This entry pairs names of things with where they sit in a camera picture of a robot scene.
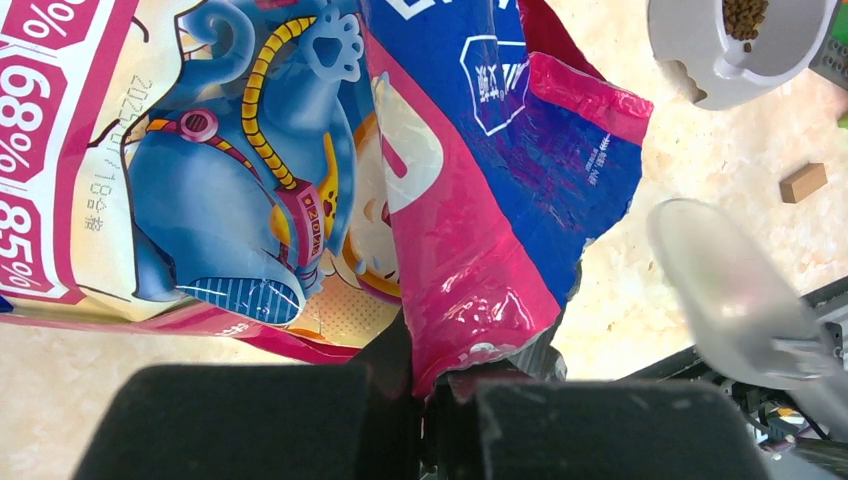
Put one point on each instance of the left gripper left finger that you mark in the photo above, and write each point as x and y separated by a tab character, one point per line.
356	420

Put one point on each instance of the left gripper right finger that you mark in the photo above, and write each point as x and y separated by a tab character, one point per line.
491	424

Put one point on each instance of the clear plastic scoop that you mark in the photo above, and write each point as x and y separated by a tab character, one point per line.
747	321

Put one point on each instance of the colourful pet food bag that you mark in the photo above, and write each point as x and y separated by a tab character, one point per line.
294	174

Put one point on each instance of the grey double pet bowl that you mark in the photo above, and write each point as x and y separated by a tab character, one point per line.
692	34

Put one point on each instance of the brown pet food kibble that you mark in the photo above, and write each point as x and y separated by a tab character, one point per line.
742	19

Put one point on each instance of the small wooden block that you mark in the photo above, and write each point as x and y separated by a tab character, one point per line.
802	183

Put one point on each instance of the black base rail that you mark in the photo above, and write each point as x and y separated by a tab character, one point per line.
794	445

